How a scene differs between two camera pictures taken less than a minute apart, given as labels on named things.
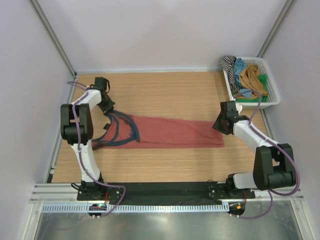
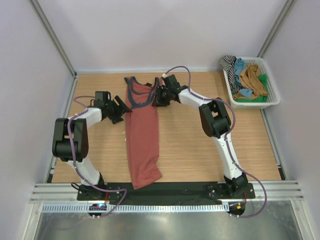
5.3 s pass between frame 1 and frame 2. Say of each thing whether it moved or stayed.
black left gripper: moved
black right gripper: moved
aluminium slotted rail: stayed
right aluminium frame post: stayed
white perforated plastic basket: stayed
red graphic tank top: moved
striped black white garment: stayed
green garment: stayed
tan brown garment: stayed
